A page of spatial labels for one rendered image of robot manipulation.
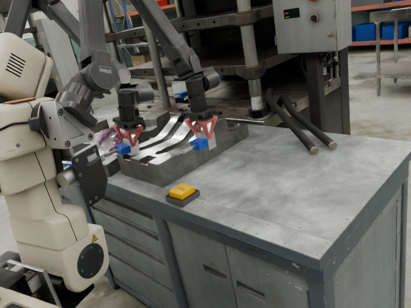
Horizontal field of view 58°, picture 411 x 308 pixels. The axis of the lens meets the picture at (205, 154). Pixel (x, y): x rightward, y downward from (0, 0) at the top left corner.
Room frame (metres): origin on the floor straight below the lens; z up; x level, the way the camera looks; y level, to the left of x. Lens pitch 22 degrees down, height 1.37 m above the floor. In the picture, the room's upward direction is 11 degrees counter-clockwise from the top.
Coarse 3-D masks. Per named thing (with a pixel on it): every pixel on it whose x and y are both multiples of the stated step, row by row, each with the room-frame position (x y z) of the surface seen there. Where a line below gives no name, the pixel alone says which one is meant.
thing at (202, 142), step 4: (200, 132) 1.20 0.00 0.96; (200, 136) 1.18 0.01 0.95; (204, 136) 1.17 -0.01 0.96; (212, 136) 1.17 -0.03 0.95; (196, 140) 1.16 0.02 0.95; (200, 140) 1.16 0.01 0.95; (204, 140) 1.15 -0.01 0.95; (208, 140) 1.16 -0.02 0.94; (212, 140) 1.17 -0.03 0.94; (192, 144) 1.15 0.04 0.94; (196, 144) 1.14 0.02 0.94; (200, 144) 1.14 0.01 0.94; (204, 144) 1.15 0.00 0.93; (208, 144) 1.16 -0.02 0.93; (212, 144) 1.17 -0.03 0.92; (216, 144) 1.18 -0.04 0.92; (188, 148) 1.12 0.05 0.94; (192, 148) 1.13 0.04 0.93; (196, 148) 1.14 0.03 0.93; (200, 148) 1.13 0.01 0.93; (204, 148) 1.17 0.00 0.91; (208, 148) 1.16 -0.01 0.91; (184, 152) 1.11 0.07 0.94
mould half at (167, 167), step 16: (208, 128) 1.36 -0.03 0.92; (224, 128) 1.40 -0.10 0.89; (240, 128) 1.47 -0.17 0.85; (144, 144) 1.41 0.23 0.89; (160, 144) 1.38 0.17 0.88; (224, 144) 1.39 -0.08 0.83; (160, 160) 1.20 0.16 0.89; (176, 160) 1.22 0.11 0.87; (192, 160) 1.27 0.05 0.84; (208, 160) 1.32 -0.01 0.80; (128, 176) 1.32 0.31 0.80; (144, 176) 1.24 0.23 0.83; (160, 176) 1.16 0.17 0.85; (176, 176) 1.21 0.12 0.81
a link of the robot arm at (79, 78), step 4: (84, 68) 0.96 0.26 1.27; (80, 72) 0.93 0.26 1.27; (84, 72) 0.94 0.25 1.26; (76, 76) 0.93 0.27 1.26; (80, 76) 0.92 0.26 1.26; (84, 76) 0.93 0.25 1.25; (72, 80) 0.94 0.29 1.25; (76, 80) 0.91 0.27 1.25; (80, 80) 0.92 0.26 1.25; (84, 80) 0.92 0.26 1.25; (84, 84) 0.92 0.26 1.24; (88, 84) 0.93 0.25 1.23; (92, 92) 0.94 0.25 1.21; (96, 92) 0.94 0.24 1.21; (100, 92) 0.94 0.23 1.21; (104, 92) 0.94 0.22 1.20; (108, 92) 0.95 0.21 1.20; (96, 96) 0.97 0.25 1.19; (100, 96) 0.97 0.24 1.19; (104, 96) 0.98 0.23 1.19
